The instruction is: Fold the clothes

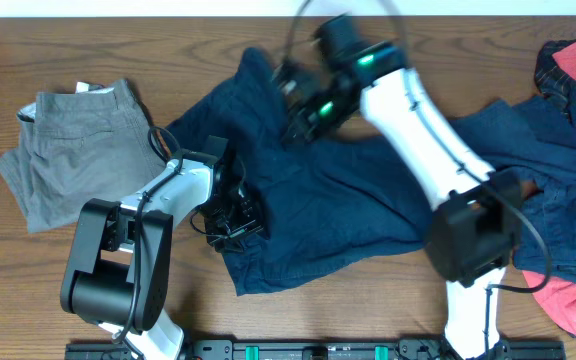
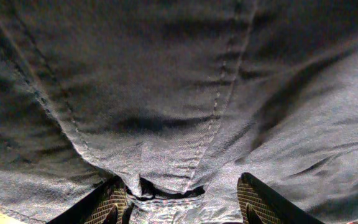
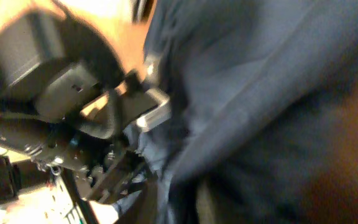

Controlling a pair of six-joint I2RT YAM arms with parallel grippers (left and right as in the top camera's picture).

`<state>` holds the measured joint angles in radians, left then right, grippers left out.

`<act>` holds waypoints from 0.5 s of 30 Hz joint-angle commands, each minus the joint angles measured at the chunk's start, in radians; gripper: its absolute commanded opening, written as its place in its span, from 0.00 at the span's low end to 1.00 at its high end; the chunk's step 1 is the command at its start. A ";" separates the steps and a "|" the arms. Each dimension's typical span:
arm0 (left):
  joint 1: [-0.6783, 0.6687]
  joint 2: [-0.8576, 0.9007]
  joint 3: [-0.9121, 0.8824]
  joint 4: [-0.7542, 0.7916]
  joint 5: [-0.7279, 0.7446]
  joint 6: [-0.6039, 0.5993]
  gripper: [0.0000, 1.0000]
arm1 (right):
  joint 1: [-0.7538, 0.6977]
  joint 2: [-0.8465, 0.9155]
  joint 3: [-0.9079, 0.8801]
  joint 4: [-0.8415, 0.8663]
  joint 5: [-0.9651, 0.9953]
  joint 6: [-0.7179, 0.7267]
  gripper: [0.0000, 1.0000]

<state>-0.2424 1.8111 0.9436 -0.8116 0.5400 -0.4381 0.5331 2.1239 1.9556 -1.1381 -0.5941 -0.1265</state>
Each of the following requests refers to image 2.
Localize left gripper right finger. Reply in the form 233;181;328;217
237;172;323;224

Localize navy blue shorts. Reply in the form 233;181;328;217
0;0;358;223

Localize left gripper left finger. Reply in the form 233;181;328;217
47;177;126;224

